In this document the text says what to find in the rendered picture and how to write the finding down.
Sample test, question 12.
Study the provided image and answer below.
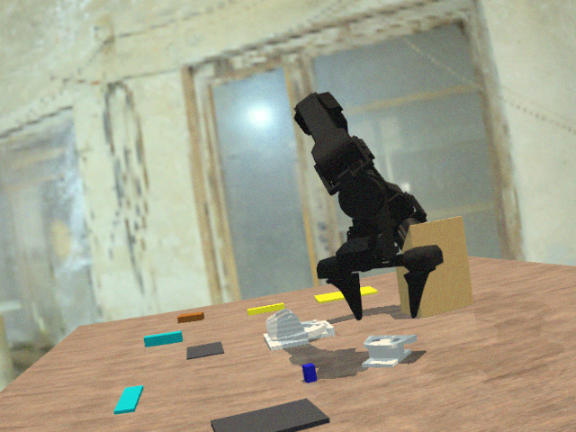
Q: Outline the yellow flat bar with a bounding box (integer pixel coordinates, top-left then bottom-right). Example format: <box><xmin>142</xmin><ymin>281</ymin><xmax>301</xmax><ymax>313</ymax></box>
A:
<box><xmin>247</xmin><ymin>303</ymin><xmax>284</xmax><ymax>315</ymax></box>

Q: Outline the small blue block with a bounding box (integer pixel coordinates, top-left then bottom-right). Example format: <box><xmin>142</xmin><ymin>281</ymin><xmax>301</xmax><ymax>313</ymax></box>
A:
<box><xmin>302</xmin><ymin>364</ymin><xmax>317</xmax><ymax>383</ymax></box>

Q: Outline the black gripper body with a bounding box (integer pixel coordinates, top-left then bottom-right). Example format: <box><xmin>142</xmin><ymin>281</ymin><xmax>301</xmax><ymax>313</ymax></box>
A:
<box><xmin>317</xmin><ymin>213</ymin><xmax>444</xmax><ymax>280</ymax></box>

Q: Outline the teal rectangular block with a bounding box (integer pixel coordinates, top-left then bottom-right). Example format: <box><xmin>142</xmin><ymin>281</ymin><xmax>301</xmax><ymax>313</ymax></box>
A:
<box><xmin>144</xmin><ymin>330</ymin><xmax>183</xmax><ymax>347</ymax></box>

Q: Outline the teal flat rectangular plate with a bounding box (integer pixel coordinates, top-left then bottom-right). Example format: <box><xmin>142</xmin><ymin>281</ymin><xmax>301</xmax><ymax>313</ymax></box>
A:
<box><xmin>113</xmin><ymin>385</ymin><xmax>144</xmax><ymax>415</ymax></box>

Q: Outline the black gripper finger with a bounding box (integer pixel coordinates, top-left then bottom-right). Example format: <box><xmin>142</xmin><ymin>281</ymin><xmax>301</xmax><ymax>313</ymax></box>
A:
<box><xmin>403</xmin><ymin>267</ymin><xmax>436</xmax><ymax>318</ymax></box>
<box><xmin>326</xmin><ymin>273</ymin><xmax>363</xmax><ymax>320</ymax></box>

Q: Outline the small orange flat bar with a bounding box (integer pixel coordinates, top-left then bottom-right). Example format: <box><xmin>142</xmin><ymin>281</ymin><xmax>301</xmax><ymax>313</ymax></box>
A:
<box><xmin>177</xmin><ymin>312</ymin><xmax>204</xmax><ymax>323</ymax></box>

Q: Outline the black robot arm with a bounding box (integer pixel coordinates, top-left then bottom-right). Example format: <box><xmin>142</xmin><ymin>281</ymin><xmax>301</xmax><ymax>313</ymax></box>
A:
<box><xmin>294</xmin><ymin>92</ymin><xmax>427</xmax><ymax>274</ymax></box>

